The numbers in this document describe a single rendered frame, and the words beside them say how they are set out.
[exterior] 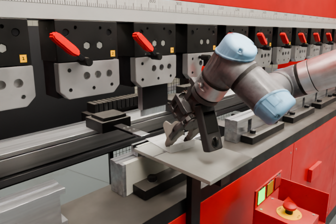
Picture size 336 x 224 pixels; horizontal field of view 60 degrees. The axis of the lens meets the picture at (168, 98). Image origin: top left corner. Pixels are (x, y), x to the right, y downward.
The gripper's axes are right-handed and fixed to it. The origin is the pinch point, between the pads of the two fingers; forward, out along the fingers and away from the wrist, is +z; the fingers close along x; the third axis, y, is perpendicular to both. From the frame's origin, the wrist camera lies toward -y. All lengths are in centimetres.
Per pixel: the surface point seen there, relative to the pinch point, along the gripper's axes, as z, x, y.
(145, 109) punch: -0.6, 5.0, 12.5
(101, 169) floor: 203, -52, 84
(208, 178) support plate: -10.7, 5.4, -14.7
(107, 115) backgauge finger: 17.7, 7.9, 24.5
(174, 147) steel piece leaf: -1.5, 3.0, -1.4
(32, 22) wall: 187, -30, 290
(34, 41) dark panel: 16, 24, 61
